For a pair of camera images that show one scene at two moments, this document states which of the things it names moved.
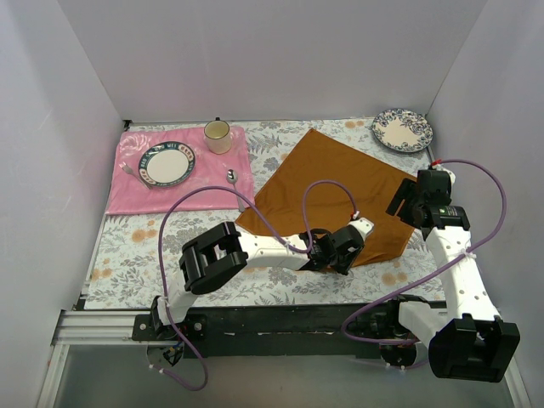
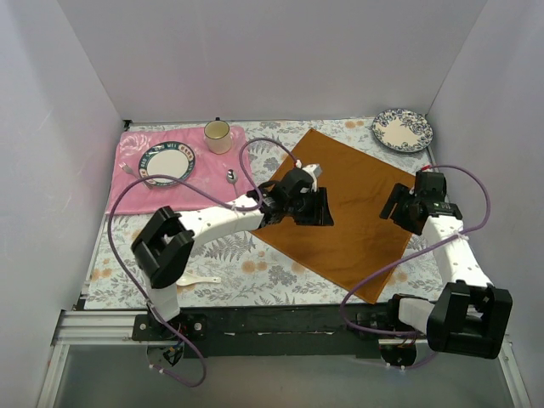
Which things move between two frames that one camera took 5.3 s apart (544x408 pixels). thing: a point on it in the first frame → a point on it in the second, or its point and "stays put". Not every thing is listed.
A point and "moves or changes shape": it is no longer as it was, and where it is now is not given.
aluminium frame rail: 89,327 stays put
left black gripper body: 340,255 → 317,208
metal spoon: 232,177 stays put
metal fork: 128,170 stays put
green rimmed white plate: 167,164 stays put
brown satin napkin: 324,183 moves or changes shape
